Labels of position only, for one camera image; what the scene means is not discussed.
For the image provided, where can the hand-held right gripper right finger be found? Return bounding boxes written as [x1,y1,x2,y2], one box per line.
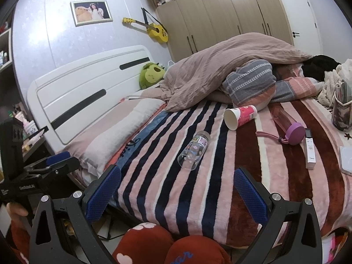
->
[234,167,323,264]

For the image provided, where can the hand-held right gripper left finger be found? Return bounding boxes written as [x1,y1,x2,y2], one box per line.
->
[29,165,122,264]

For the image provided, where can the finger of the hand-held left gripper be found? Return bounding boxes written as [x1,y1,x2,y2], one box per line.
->
[24,151,71,172]
[26,157,81,189]

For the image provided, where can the clear glass cup with stickers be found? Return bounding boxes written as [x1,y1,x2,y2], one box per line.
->
[178,130,211,170]

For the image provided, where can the person's left forearm red sleeve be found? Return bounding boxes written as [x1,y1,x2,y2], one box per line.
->
[5,217,33,264]

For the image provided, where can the pink and white paper cup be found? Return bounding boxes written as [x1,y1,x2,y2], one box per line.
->
[224,105,258,130]

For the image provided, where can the person's left hand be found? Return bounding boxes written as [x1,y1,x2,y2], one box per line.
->
[5,201,29,218]

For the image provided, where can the dark nightstand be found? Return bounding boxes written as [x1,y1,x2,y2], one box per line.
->
[21,133,53,167]

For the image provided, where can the striped fleece blanket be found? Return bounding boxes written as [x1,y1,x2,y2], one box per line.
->
[110,93,352,249]

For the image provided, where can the white jar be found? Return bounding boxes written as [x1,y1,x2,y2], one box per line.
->
[24,121,37,136]

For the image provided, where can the white grey pillow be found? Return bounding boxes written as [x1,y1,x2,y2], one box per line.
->
[66,97,168,178]

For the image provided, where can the person's left leg red pants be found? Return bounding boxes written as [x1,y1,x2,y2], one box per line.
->
[112,222,174,264]

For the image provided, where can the person's leg red pants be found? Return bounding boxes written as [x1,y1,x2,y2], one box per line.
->
[164,235,232,264]
[112,222,174,264]

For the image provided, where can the white bed headboard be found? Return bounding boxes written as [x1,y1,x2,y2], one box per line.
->
[26,45,154,147]

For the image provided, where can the white remote control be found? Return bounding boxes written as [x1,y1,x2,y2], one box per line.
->
[305,128,316,169]

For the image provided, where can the person's right leg red pants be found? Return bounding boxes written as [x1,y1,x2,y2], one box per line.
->
[164,235,232,264]

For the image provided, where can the pink bottle with purple lid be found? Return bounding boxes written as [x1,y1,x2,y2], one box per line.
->
[256,106,306,146]

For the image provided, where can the flat white box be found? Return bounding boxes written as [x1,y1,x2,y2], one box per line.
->
[339,146,352,175]

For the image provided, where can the grey patterned pillow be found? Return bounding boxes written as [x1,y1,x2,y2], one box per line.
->
[222,60,277,108]

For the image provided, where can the pink grey striped quilt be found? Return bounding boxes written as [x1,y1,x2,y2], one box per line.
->
[212,76,324,111]

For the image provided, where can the printed gift bag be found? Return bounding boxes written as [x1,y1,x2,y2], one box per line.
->
[331,80,352,132]

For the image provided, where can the green plush toy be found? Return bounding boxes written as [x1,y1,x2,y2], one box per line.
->
[139,63,167,90]

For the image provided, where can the beige pink duvet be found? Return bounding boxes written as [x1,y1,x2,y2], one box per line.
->
[159,32,314,112]

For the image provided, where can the white fluffy cloth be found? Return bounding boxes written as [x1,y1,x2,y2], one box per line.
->
[317,63,352,108]

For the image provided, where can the black cloth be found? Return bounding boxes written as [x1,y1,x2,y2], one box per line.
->
[302,55,343,82]

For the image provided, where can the yellow guitar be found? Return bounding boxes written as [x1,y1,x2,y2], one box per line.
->
[123,8,169,43]

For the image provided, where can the white door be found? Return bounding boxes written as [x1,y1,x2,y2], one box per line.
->
[275,0,324,56]

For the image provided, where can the wooden wardrobe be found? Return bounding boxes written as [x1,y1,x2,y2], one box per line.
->
[146,0,293,66]

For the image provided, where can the wall shelf with bottles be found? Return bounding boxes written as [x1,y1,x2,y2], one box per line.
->
[0,27,15,73]

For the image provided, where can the framed wall photo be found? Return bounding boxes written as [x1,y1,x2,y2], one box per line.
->
[70,0,114,27]

